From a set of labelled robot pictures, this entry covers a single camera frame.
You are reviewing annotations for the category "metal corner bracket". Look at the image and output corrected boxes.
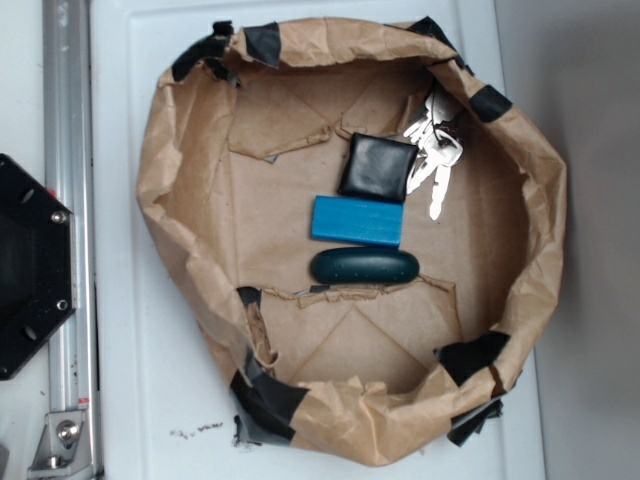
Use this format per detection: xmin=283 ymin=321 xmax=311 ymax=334
xmin=27 ymin=410 xmax=104 ymax=480

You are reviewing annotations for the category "black square pouch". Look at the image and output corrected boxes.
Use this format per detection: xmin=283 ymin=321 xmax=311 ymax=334
xmin=338 ymin=133 xmax=418 ymax=204

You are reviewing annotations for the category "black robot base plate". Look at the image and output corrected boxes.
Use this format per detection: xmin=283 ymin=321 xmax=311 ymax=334
xmin=1 ymin=154 xmax=75 ymax=381

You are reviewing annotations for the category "dark green plastic pickle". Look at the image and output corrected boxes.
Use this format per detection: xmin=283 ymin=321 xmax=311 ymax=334
xmin=310 ymin=247 xmax=420 ymax=284

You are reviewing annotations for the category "aluminium extrusion rail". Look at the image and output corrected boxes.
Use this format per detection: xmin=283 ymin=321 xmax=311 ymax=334
xmin=41 ymin=0 xmax=101 ymax=416

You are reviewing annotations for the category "brown paper bag bin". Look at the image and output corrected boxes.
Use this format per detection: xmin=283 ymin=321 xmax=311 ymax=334
xmin=136 ymin=18 xmax=567 ymax=466

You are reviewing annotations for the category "silver key bunch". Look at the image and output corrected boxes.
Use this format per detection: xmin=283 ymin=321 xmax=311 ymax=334
xmin=403 ymin=86 xmax=464 ymax=221

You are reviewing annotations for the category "blue rectangular block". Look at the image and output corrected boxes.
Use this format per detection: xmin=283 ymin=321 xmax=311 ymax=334
xmin=310 ymin=196 xmax=404 ymax=248

